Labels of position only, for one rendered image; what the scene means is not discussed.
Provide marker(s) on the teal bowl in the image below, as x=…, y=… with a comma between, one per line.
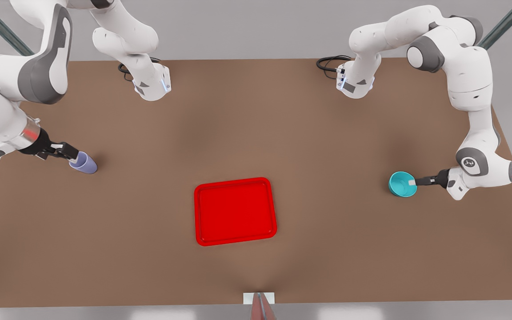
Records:
x=400, y=185

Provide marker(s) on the lavender cup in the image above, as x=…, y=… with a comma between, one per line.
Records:
x=86, y=164

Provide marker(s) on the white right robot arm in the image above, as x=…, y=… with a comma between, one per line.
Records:
x=2, y=80

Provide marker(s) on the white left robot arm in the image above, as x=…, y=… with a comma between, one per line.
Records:
x=469, y=80

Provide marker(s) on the red tray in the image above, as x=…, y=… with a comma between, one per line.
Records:
x=235, y=212

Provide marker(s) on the silver frame post with foot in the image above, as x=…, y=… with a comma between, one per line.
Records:
x=259, y=306

